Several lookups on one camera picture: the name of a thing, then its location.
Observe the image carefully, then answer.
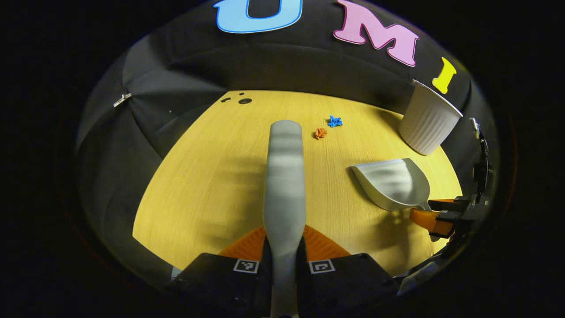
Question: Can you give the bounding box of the white dustpan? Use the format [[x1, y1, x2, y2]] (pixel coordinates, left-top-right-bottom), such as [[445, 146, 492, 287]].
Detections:
[[350, 158, 442, 242]]

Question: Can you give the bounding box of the small white broom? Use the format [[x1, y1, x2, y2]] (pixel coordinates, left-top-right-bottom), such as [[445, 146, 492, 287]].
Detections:
[[263, 120, 307, 318]]

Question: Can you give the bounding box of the white ribbed garbage bin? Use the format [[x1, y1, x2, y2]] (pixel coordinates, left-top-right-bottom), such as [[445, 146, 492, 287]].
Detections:
[[399, 79, 463, 156]]

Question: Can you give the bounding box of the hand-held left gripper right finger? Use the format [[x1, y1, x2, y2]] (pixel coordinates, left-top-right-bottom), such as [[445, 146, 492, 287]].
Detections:
[[297, 224, 400, 318]]

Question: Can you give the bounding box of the black backdrop cloth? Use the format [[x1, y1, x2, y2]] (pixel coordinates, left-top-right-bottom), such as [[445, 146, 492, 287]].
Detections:
[[76, 0, 499, 292]]

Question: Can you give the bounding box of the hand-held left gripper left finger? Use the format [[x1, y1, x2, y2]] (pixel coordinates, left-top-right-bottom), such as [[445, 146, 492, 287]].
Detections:
[[170, 226, 272, 318]]

